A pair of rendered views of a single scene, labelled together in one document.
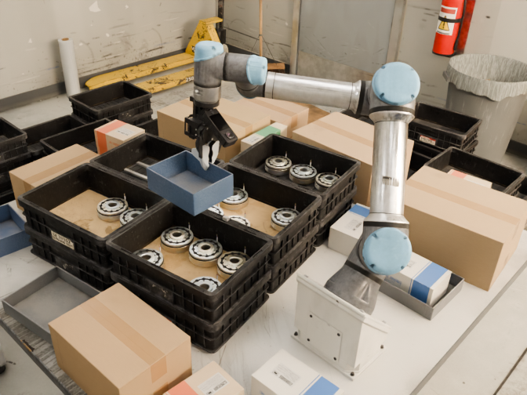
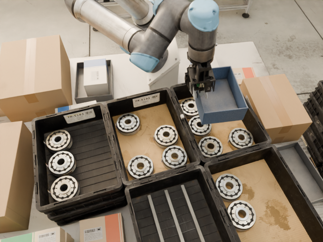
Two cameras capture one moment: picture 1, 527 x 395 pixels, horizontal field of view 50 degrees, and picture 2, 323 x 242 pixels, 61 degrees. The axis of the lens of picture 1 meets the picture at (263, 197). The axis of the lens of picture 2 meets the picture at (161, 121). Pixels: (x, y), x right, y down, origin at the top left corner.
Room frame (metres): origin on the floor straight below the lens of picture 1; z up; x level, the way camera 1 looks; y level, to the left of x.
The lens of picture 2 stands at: (1.99, 0.47, 1.85)
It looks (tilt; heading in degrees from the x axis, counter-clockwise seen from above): 56 degrees down; 220
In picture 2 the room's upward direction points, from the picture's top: straight up
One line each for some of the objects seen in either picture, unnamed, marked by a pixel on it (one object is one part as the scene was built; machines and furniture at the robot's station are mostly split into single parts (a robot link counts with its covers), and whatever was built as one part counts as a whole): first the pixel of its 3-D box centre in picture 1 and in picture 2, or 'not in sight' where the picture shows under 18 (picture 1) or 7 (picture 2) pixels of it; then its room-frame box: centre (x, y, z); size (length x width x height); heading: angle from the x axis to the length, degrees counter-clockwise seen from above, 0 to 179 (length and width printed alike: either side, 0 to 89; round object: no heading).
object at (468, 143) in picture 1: (432, 153); not in sight; (3.00, -0.99, 0.37); 0.42 x 0.34 x 0.46; 48
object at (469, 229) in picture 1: (453, 223); (37, 78); (1.66, -0.67, 0.80); 0.40 x 0.30 x 0.20; 54
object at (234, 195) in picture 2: (136, 217); (229, 186); (1.54, 0.42, 0.86); 0.10 x 0.10 x 0.01
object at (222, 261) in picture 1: (234, 262); (191, 106); (1.32, 0.08, 0.86); 0.10 x 0.10 x 0.01
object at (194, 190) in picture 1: (190, 181); (217, 94); (1.38, 0.21, 1.10); 0.20 x 0.15 x 0.07; 49
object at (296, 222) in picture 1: (248, 200); (148, 131); (1.58, 0.05, 0.92); 0.40 x 0.30 x 0.02; 58
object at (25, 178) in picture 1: (64, 184); not in sight; (1.85, 0.76, 0.78); 0.30 x 0.22 x 0.16; 143
